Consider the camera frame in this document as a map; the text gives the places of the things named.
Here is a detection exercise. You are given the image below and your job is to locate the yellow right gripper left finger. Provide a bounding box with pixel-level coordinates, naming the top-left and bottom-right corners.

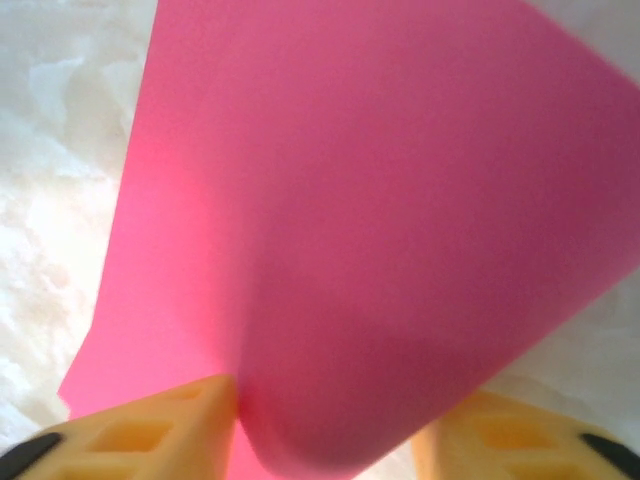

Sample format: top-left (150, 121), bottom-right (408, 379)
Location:
top-left (0, 375), bottom-right (240, 480)

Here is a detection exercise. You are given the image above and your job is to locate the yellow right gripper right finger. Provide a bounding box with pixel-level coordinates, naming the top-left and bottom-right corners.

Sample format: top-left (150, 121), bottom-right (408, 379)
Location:
top-left (412, 389), bottom-right (640, 480)

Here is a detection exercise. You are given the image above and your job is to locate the pink square paper sheet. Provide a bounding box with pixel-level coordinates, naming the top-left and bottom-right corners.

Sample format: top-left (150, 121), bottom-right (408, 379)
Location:
top-left (57, 0), bottom-right (640, 480)

